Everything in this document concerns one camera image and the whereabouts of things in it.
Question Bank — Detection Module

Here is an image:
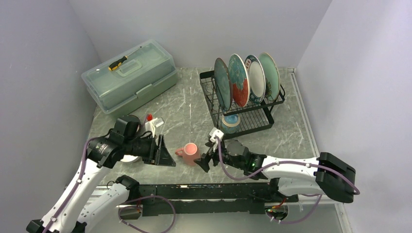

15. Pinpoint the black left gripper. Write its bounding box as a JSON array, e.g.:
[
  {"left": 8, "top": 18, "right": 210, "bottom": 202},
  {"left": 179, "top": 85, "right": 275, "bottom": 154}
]
[{"left": 124, "top": 133, "right": 176, "bottom": 166}]

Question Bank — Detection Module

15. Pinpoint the black wire dish rack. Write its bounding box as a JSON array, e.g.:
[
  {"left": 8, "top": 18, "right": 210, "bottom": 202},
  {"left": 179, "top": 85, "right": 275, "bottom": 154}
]
[{"left": 199, "top": 70, "right": 285, "bottom": 140}]

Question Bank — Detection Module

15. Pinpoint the light blue flower plate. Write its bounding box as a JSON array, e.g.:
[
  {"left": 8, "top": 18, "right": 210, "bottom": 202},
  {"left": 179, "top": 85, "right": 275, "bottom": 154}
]
[{"left": 258, "top": 52, "right": 280, "bottom": 101}]

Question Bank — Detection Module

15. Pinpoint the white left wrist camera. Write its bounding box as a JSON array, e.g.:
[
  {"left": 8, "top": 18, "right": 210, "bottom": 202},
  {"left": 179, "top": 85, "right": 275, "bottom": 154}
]
[{"left": 141, "top": 114, "right": 164, "bottom": 135}]

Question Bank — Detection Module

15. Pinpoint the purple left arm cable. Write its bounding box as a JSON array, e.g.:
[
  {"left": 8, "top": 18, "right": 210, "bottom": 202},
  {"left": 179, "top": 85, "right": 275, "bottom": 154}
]
[{"left": 42, "top": 136, "right": 101, "bottom": 233}]

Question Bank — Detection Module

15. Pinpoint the white ceramic bowl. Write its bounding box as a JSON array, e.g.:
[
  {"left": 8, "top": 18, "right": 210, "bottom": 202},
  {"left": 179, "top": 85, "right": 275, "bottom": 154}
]
[{"left": 121, "top": 155, "right": 141, "bottom": 163}]

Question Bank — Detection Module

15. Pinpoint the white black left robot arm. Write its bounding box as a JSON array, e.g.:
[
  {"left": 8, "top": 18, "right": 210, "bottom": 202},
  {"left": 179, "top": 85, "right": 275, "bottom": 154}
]
[{"left": 26, "top": 115, "right": 176, "bottom": 233}]

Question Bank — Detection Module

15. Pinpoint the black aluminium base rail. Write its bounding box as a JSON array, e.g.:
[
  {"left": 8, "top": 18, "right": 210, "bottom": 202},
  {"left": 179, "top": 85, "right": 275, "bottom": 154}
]
[{"left": 63, "top": 182, "right": 343, "bottom": 222}]

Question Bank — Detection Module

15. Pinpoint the green translucent plastic storage box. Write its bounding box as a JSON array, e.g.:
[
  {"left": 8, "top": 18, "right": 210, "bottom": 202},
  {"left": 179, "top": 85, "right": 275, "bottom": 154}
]
[{"left": 81, "top": 39, "right": 177, "bottom": 117}]

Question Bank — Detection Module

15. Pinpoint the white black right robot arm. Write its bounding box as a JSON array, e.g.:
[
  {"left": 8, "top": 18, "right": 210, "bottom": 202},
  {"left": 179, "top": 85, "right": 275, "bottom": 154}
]
[{"left": 194, "top": 140, "right": 360, "bottom": 203}]

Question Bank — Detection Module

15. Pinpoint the pink ceramic mug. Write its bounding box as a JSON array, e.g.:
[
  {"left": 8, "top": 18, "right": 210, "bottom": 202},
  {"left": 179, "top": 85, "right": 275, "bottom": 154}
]
[{"left": 175, "top": 143, "right": 200, "bottom": 166}]

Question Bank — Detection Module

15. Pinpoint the dark blue speckled plate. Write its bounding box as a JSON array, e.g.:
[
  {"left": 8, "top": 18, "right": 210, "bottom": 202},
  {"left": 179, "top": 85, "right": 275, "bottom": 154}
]
[{"left": 214, "top": 58, "right": 233, "bottom": 112}]

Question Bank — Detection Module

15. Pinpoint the blue mug orange inside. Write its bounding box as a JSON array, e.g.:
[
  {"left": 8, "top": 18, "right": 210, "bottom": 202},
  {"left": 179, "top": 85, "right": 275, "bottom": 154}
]
[{"left": 219, "top": 114, "right": 241, "bottom": 134}]

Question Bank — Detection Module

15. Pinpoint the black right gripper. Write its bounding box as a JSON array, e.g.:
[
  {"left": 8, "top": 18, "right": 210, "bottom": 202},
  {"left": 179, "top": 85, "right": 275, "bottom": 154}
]
[{"left": 194, "top": 140, "right": 245, "bottom": 172}]

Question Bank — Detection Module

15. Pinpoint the red teal flower plate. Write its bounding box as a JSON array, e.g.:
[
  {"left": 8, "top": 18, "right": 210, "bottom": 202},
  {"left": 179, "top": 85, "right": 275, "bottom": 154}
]
[{"left": 228, "top": 53, "right": 250, "bottom": 107}]

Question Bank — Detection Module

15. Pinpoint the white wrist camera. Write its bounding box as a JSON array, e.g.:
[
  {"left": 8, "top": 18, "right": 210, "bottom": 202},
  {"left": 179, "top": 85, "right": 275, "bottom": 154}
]
[
  {"left": 209, "top": 127, "right": 224, "bottom": 145},
  {"left": 141, "top": 114, "right": 164, "bottom": 135}
]

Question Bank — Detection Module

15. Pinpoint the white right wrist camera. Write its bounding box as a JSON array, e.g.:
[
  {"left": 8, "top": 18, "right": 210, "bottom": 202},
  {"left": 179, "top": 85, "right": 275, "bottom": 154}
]
[{"left": 209, "top": 127, "right": 224, "bottom": 145}]

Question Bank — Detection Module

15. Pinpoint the yellow black handled screwdriver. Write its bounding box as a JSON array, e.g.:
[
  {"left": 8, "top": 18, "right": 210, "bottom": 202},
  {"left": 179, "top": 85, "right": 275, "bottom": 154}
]
[{"left": 108, "top": 46, "right": 142, "bottom": 71}]

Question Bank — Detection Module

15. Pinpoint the red teal rimmed plate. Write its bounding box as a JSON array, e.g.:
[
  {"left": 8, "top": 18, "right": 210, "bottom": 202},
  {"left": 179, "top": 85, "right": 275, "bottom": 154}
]
[{"left": 245, "top": 55, "right": 266, "bottom": 104}]

